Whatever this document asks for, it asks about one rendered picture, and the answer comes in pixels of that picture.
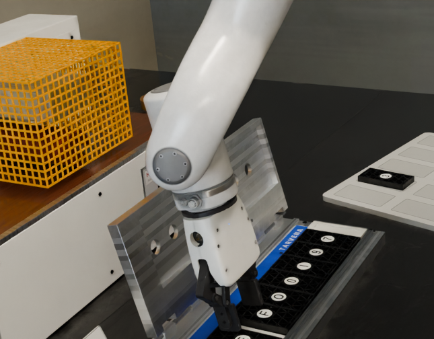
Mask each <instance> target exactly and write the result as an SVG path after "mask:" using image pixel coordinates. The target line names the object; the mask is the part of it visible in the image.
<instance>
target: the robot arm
mask: <svg viewBox="0 0 434 339"><path fill-rule="evenodd" d="M292 2H293V0H212V2H211V4H210V6H209V9H208V11H207V14H206V16H205V18H204V20H203V22H202V24H201V26H200V28H199V29H198V32H197V33H196V35H195V37H194V39H193V40H192V42H191V44H190V46H189V48H188V50H187V51H186V54H185V55H184V58H183V59H182V62H181V63H180V66H179V68H178V70H177V72H176V75H175V77H174V79H173V82H171V83H167V84H165V85H162V86H159V87H157V88H155V89H153V90H151V91H150V92H149V93H147V94H146V95H145V97H144V98H143V101H144V105H145V108H146V111H147V115H148V117H149V121H150V124H151V127H152V132H151V136H150V138H149V141H148V144H147V148H146V152H145V165H146V168H147V172H148V174H149V176H150V178H151V179H152V180H153V181H154V182H155V183H156V184H157V185H158V186H160V187H162V188H164V189H166V190H171V191H172V195H173V199H174V201H175V204H176V208H177V209H178V210H179V211H181V212H182V215H183V216H184V218H183V221H184V230H185V235H186V241H187V245H188V251H189V254H190V259H191V262H192V266H193V269H194V273H195V275H196V278H197V280H198V281H197V286H196V298H198V299H200V300H202V301H204V302H205V303H208V304H209V306H210V307H213V309H214V312H215V316H216V318H217V322H218V325H219V329H220V330H221V331H230V332H239V331H240V330H241V329H242V327H241V324H240V320H239V317H238V313H237V311H236V307H235V304H234V303H231V301H230V291H229V287H230V286H232V285H233V284H234V283H235V282H237V286H238V289H239V292H240V296H241V299H242V303H243V305H262V304H263V303H264V300H263V298H262V293H261V291H260V287H259V284H258V279H257V278H256V277H257V276H258V271H257V269H256V260H257V259H258V257H259V255H260V250H259V247H258V242H257V240H256V236H255V233H254V230H253V227H252V224H251V222H250V219H249V216H248V214H247V212H246V209H245V207H244V205H243V203H242V201H241V199H240V197H239V196H238V186H237V184H236V179H235V176H234V174H233V170H232V166H231V162H230V160H229V155H228V152H227V148H226V146H225V141H224V136H225V134H226V132H227V130H228V128H229V126H230V124H231V122H232V120H233V118H234V116H235V115H236V112H237V111H238V108H239V107H240V104H241V103H242V101H243V99H244V97H245V95H246V93H247V91H248V89H249V87H250V85H251V83H252V81H253V79H254V78H255V76H256V74H257V72H258V70H259V68H260V66H261V64H262V62H263V60H264V58H265V56H266V54H267V52H268V50H269V48H270V46H271V44H272V43H273V40H274V39H275V36H276V35H277V32H278V31H279V28H280V27H281V24H282V23H283V20H284V19H285V16H286V15H287V12H288V11H289V8H290V6H291V4H292ZM214 279H215V280H216V282H214ZM215 288H221V290H222V296H221V295H218V294H217V293H216V290H215Z"/></svg>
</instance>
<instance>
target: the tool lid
mask: <svg viewBox="0 0 434 339"><path fill-rule="evenodd" d="M224 141H225V146H226V148H227V152H228V155H229V160H230V162H231V166H232V170H233V174H234V176H235V179H236V184H237V186H238V196H239V197H240V199H241V201H242V203H243V205H244V207H245V209H246V212H247V214H248V216H249V219H250V222H251V224H252V227H253V230H254V233H255V236H256V240H257V242H258V245H259V244H260V243H261V242H262V241H263V240H264V239H265V238H266V234H265V233H264V231H265V230H266V229H267V228H268V227H269V226H270V225H271V224H272V223H273V222H274V221H275V220H276V218H275V214H276V213H280V212H284V211H285V210H286V209H287V208H288V206H287V202H286V200H285V195H284V193H283V189H282V186H281V182H280V179H279V175H278V173H277V169H276V166H275V162H274V159H273V155H272V153H271V150H270V146H269V143H268V139H267V136H266V133H265V129H264V126H263V123H262V119H261V118H253V119H251V120H250V121H249V122H247V123H246V124H245V125H243V126H242V127H241V128H239V129H238V130H237V131H235V132H234V133H233V134H231V135H230V136H228V137H227V138H226V139H224ZM245 165H247V167H248V175H246V173H245ZM183 218H184V216H183V215H182V212H181V211H179V210H178V209H177V208H176V204H175V201H174V199H173V195H172V191H171V190H166V189H164V188H162V187H159V188H158V189H157V190H155V191H154V192H152V193H151V194H150V195H148V196H147V197H145V198H144V199H143V200H141V201H140V202H138V203H137V204H136V205H135V206H133V207H132V208H130V209H129V210H128V211H127V212H125V213H124V214H122V215H121V216H119V217H118V218H117V219H115V220H114V221H113V222H111V223H110V224H109V225H107V227H108V230H109V233H110V236H111V238H112V241H113V244H114V247H115V249H116V253H117V255H118V258H119V260H120V263H121V266H122V269H123V271H124V275H125V277H126V280H127V282H128V285H129V288H130V290H131V293H132V296H133V299H134V302H135V305H136V307H137V310H138V312H139V316H140V318H141V321H142V324H143V327H144V329H145V332H146V335H147V337H148V338H157V337H158V336H159V335H160V334H161V333H162V332H163V331H164V328H163V326H162V325H163V324H164V323H165V322H166V321H167V320H168V319H177V318H178V317H179V316H180V315H181V314H182V313H183V312H184V311H185V310H186V309H187V308H188V307H190V308H191V310H190V311H189V313H192V312H193V311H194V310H195V309H196V308H197V307H198V306H199V305H200V304H201V303H202V302H203V301H202V300H200V299H198V298H196V286H197V281H198V280H197V278H196V275H195V273H194V269H193V266H192V262H191V259H190V254H189V251H188V245H187V241H186V235H185V230H184V221H183ZM170 226H172V227H173V228H174V237H173V238H171V237H170V234H169V228H170ZM153 240H154V241H155V242H156V246H157V249H156V252H155V253H153V252H152V251H151V242H152V241H153Z"/></svg>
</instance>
